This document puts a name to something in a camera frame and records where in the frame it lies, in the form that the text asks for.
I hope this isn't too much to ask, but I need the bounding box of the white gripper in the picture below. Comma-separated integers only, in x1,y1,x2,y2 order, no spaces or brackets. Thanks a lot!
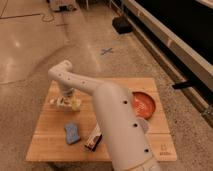
59,85,81,111

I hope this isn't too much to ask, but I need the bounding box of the white plastic bottle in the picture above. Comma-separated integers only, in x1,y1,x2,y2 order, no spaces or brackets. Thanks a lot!
49,97,73,108

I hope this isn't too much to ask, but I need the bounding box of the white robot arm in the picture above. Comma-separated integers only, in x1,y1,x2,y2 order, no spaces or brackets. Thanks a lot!
48,60,162,171

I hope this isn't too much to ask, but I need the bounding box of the orange ceramic bowl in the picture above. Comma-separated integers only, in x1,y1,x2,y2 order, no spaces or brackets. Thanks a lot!
133,92,156,119

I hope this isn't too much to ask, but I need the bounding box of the blue sponge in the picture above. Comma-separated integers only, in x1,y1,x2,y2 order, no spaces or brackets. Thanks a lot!
65,122,80,145

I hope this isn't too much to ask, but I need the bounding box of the wooden table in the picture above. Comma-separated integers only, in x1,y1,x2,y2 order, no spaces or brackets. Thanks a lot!
26,78,177,163

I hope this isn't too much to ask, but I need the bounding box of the black and white snack box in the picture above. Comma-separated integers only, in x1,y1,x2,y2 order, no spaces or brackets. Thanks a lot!
84,125,102,151

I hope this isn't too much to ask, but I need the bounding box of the white plastic cup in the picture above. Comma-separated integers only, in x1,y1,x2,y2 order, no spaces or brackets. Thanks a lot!
138,117,149,133

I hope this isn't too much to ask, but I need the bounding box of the black box on floor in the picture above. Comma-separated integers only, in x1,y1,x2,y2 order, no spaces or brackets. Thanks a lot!
112,17,132,34

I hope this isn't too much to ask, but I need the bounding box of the grey device on floor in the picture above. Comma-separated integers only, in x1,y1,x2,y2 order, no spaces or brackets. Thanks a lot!
46,0,76,12

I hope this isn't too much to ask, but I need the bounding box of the black cable on floor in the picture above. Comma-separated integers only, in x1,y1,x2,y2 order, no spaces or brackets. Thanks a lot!
0,11,55,24

